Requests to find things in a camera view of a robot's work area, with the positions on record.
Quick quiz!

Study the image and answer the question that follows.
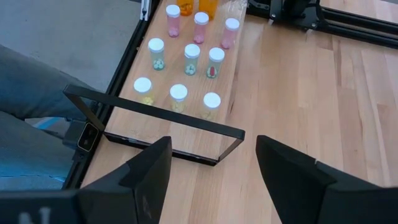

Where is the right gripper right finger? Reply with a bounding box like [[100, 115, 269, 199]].
[[255, 135, 398, 224]]

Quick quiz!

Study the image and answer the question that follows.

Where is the person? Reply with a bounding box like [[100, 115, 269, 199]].
[[0, 43, 108, 190]]

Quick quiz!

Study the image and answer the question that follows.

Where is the silver metal bracket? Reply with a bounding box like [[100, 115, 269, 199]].
[[139, 0, 149, 22]]

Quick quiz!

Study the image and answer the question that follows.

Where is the small white-capped pill bottle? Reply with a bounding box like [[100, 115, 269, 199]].
[[169, 83, 189, 113]]

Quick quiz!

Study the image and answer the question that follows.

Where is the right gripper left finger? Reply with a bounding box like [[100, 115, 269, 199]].
[[76, 136, 173, 224]]

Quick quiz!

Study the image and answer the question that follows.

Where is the black table-level camera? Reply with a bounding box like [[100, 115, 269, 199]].
[[63, 119, 100, 153]]

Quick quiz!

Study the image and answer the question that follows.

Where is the green bottle with red capsule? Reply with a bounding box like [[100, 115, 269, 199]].
[[206, 47, 226, 80]]

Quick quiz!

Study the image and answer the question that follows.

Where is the small yellow pill bottle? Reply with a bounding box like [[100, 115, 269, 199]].
[[200, 91, 222, 121]]

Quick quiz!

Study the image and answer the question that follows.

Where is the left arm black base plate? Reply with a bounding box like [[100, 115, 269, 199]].
[[269, 0, 323, 31]]

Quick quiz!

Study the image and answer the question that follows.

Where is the black aluminium table frame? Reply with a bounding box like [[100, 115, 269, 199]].
[[62, 0, 398, 190]]

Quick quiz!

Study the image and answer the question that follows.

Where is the small pale green pill bottle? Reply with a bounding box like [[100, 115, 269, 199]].
[[133, 77, 153, 106]]

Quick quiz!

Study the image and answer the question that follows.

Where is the large orange pill bottle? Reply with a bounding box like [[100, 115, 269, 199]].
[[177, 0, 195, 17], [198, 0, 220, 21]]

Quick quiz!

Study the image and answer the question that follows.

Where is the small yellow-green pill bottle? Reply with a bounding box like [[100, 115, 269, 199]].
[[183, 43, 201, 77]]

